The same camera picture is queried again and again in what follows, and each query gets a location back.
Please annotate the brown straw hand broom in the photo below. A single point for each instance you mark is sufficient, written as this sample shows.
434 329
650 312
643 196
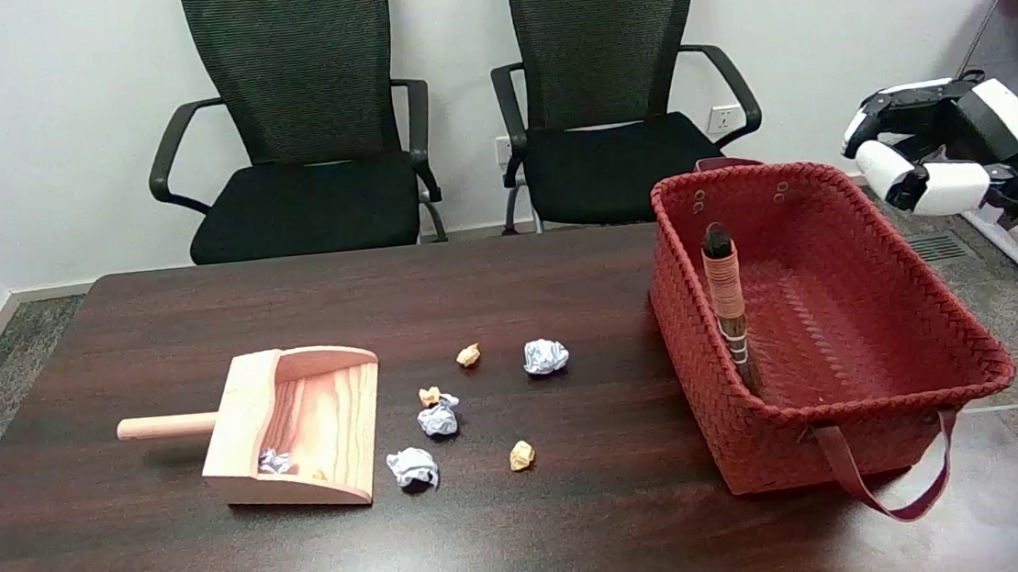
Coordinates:
727 290

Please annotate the black mesh office chair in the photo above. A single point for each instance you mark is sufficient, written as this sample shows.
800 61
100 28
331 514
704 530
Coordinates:
308 202
608 157

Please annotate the red woven basket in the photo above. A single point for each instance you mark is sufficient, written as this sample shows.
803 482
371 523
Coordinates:
844 321

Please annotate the white wall socket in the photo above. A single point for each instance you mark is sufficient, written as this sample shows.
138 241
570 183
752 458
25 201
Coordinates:
723 119
504 150

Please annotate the metal floor vent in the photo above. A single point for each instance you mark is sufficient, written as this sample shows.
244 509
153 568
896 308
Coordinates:
937 247

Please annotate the wooden dustpan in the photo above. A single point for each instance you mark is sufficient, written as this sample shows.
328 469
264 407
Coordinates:
318 422

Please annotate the small white crumpled paper ball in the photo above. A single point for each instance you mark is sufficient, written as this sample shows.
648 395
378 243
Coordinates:
274 461

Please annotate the tan crumpled paper scrap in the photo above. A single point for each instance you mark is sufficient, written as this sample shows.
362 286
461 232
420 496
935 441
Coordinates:
522 455
428 395
468 355

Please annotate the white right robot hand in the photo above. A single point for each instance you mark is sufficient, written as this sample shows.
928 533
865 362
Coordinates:
961 186

